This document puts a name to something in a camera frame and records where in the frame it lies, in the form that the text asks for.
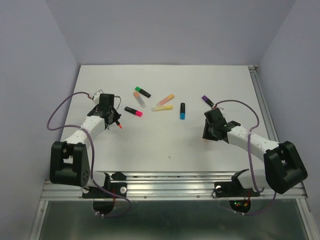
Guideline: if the pink black highlighter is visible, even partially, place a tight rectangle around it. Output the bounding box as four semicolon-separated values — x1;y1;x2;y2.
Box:
124;106;143;117

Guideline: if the orange cap clear highlighter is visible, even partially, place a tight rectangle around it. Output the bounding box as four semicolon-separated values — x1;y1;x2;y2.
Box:
133;91;147;108

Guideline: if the green cap black highlighter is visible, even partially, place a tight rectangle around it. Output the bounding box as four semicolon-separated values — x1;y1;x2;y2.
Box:
135;86;152;98

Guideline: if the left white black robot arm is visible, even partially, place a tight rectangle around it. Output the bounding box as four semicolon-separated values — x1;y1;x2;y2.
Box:
47;92;121;187

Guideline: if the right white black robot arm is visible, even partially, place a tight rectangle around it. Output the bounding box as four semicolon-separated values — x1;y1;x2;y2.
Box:
202;108;308;198

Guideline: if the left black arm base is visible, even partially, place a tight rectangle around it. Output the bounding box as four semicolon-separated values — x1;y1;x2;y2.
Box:
82;171;128;199

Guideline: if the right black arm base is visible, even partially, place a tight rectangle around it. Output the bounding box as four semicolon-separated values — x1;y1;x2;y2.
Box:
211;169;260;214

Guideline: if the purple cap black highlighter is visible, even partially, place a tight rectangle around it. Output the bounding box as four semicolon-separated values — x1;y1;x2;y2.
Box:
201;95;215;108

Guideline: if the blue cap black highlighter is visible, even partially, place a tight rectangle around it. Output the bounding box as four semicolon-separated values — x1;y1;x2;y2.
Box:
179;102;186;120

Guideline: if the yellow clear highlighter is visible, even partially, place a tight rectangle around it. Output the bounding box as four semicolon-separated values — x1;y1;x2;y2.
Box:
151;105;173;112

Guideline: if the peach clear highlighter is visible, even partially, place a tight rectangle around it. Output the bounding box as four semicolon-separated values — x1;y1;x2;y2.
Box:
156;93;175;107

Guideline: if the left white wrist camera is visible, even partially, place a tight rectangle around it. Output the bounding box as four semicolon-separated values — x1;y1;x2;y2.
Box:
92;89;104;105

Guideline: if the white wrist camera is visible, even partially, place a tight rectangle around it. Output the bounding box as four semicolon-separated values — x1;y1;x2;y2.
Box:
92;89;104;105
216;107;225;116

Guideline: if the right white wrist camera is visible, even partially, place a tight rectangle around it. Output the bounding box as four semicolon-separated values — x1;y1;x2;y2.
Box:
216;107;225;116

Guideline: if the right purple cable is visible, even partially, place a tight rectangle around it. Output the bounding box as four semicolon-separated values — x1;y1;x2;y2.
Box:
212;99;277;217

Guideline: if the purple cable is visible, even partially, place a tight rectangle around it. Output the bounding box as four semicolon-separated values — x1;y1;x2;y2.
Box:
47;92;132;218
212;99;277;217

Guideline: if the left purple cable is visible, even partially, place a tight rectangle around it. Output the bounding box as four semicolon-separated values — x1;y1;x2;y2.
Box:
47;92;132;218

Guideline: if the aluminium right side rail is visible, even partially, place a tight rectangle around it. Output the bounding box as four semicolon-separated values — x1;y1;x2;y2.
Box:
248;65;279;142

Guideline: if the aluminium front rail frame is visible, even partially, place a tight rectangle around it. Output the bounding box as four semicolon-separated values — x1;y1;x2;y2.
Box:
40;171;308;201

